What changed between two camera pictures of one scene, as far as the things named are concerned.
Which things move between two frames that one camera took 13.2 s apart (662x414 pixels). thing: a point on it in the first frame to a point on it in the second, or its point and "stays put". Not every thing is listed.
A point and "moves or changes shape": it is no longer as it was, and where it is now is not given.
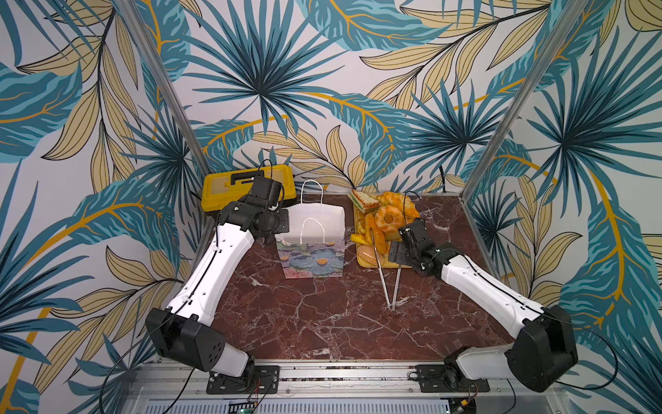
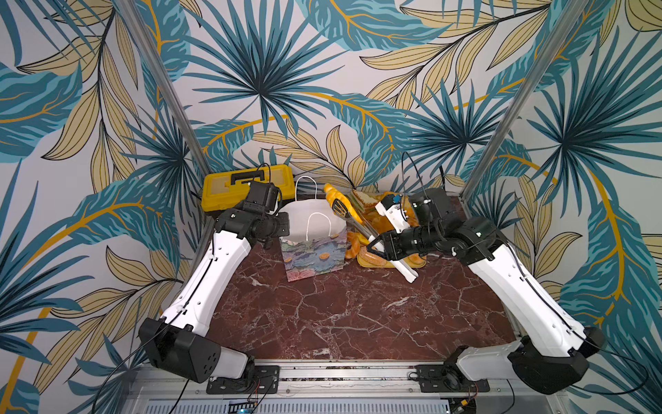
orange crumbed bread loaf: x=379 y=236 to x=332 y=194
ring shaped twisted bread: x=390 y=218 moves or changes shape
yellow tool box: x=220 y=189 stays put
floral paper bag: x=314 y=247 stays put
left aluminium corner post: x=168 y=84 stays put
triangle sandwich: x=366 y=203 stays put
